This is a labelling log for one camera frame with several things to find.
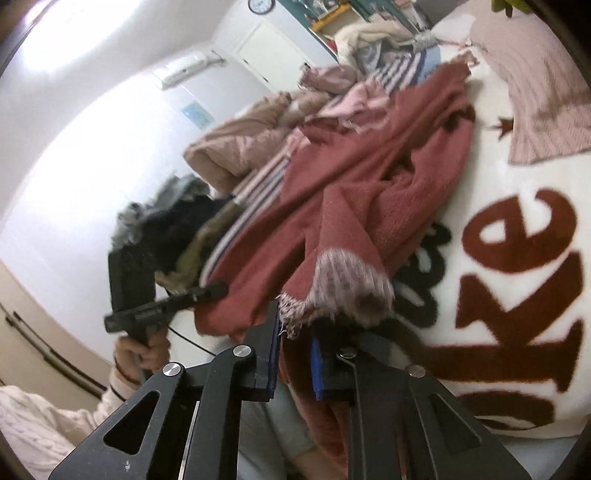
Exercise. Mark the dark cloth pile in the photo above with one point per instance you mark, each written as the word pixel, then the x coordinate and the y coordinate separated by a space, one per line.
pixel 171 221

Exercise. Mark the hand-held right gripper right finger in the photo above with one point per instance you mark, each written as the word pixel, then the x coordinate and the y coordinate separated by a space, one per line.
pixel 316 369

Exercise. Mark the round wall clock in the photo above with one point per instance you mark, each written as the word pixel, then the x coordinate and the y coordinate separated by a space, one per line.
pixel 261 4

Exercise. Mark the beige quilt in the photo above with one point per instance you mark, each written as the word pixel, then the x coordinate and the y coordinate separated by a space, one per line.
pixel 231 147

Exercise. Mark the cream fluffy blanket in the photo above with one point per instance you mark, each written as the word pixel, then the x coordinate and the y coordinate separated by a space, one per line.
pixel 364 34

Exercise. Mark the person's grey pants leg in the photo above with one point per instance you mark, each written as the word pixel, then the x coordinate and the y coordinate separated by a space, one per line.
pixel 272 429

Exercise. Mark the green shelf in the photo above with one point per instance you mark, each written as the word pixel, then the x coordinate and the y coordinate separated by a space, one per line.
pixel 351 11

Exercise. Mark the person's left forearm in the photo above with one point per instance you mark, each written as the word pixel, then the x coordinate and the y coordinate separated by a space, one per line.
pixel 41 424

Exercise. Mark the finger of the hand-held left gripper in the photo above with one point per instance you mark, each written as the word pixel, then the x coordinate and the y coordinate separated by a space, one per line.
pixel 184 299

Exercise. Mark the light blue wall poster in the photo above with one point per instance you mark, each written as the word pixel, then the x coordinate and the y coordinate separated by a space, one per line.
pixel 198 115

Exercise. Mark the white printed blanket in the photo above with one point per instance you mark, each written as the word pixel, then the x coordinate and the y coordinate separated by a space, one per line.
pixel 494 161

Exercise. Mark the white air conditioner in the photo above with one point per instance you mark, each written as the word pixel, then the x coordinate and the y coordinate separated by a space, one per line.
pixel 187 69

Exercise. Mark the person's left hand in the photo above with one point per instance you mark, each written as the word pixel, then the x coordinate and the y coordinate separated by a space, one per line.
pixel 152 350

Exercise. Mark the red fringed scarf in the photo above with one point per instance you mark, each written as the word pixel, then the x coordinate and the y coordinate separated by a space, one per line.
pixel 351 184

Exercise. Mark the pink knitted blanket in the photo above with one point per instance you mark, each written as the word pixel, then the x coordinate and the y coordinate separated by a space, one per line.
pixel 540 78

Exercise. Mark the light pink cloth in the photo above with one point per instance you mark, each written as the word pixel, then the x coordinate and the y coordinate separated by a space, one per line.
pixel 355 104

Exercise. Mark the olive green cloth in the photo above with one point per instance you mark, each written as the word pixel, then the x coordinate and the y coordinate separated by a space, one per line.
pixel 203 244

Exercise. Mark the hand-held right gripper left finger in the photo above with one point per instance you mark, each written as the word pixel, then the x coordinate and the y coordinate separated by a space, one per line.
pixel 275 355

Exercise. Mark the white door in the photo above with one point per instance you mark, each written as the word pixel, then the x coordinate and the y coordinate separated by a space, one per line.
pixel 272 50

